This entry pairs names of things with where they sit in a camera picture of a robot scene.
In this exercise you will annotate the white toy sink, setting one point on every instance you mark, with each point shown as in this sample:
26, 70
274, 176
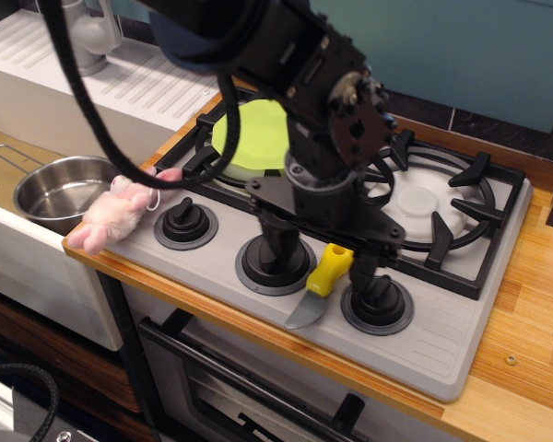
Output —
143, 100

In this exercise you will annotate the grey toy faucet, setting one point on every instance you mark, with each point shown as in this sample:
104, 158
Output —
92, 38

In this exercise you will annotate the black stove knob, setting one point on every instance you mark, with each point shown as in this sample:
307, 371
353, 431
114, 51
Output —
186, 226
248, 270
378, 310

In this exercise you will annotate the grey toy stove top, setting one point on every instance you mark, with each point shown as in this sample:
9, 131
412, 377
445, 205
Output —
433, 354

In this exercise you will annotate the stainless steel pot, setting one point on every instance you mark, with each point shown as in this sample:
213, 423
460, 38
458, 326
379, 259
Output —
56, 195

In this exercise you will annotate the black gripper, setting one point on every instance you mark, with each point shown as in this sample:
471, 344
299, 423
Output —
338, 210

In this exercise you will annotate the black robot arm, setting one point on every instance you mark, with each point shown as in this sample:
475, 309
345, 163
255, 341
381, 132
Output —
336, 119

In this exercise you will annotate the yellow handled toy knife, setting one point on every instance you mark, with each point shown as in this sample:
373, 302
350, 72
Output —
335, 262

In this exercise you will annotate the pink plush bunny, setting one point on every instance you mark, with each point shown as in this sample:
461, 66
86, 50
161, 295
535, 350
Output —
114, 215

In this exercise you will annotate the black left stove knob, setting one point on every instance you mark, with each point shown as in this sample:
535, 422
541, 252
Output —
186, 226

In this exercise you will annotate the black right stove knob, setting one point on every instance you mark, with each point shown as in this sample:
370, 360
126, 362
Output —
378, 310

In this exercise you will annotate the toy oven door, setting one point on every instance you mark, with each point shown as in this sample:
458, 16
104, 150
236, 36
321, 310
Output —
233, 390

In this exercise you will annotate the black middle stove knob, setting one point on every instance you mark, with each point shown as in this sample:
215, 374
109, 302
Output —
248, 270

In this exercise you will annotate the lime green plate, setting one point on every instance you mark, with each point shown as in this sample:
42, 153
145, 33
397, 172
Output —
263, 141

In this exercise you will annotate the white right burner disc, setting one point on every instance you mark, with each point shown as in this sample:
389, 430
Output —
418, 194

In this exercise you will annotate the black right burner grate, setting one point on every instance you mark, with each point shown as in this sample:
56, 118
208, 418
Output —
470, 266

